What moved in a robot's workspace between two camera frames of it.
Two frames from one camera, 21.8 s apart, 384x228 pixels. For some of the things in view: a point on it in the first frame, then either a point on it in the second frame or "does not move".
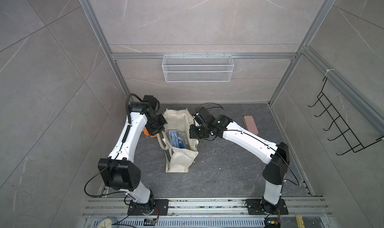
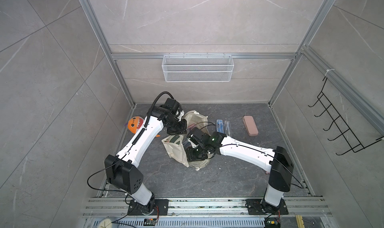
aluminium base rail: [116, 207] does not move
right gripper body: [199, 132] -> [197, 153]
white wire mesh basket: [197, 68] does not move
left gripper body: [157, 125] -> [177, 128]
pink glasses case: [250, 125] does not move
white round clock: [105, 223] does not move
